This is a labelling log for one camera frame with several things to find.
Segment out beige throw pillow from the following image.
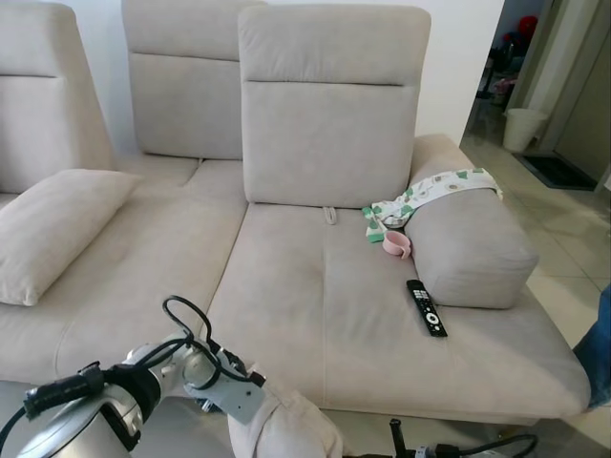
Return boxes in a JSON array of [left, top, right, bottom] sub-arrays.
[[227, 380, 345, 458]]

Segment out beige fabric sofa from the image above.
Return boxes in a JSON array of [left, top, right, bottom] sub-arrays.
[[0, 0, 593, 427]]

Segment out plain beige pillow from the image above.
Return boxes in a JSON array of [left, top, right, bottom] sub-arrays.
[[0, 170, 141, 307]]

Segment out beige sofa backrest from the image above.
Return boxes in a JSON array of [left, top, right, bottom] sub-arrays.
[[0, 0, 117, 195], [121, 0, 268, 161], [239, 5, 432, 209]]

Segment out beige sofa armrest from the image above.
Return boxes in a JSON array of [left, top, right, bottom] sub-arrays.
[[409, 134, 541, 310]]

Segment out black remote control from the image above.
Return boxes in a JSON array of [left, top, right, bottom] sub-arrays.
[[406, 279, 449, 339]]

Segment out pink cup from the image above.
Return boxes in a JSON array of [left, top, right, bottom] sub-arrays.
[[382, 229, 413, 260]]

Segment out person leg in blue jeans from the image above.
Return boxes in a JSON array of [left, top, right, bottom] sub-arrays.
[[573, 284, 611, 409]]

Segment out white green patterned cloth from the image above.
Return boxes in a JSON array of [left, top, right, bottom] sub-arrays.
[[363, 168, 504, 244]]

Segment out dark door mat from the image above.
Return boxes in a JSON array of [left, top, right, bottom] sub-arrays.
[[520, 155, 599, 192]]

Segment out grey door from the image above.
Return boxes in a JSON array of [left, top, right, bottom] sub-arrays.
[[552, 33, 611, 184]]

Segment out white waste bin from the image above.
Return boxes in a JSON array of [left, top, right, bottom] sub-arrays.
[[503, 108, 548, 154]]

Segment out red flowers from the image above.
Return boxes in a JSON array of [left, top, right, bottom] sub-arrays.
[[516, 14, 539, 40]]

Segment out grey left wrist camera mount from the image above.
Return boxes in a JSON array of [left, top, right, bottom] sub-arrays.
[[196, 367, 265, 427]]

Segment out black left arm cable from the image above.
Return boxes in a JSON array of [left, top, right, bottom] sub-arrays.
[[161, 295, 251, 383]]

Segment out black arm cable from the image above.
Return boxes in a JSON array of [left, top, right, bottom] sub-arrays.
[[161, 295, 251, 383], [387, 418, 538, 458]]

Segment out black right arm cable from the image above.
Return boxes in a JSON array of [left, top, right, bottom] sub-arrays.
[[387, 418, 538, 458]]

